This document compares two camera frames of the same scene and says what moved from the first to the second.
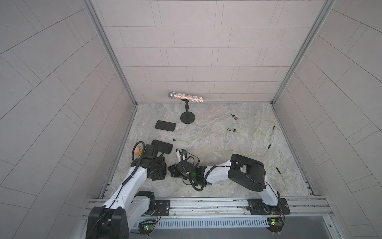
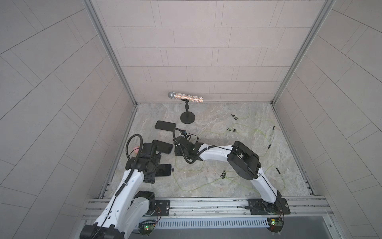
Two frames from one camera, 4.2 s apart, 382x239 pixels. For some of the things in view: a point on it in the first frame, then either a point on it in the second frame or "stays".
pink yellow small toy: x=138 y=150 stays
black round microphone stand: x=187 y=117 stays
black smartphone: x=165 y=125 stays
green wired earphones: x=281 y=189 → x=223 y=177
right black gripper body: x=177 y=172 → x=179 y=150
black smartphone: x=162 y=146 stays
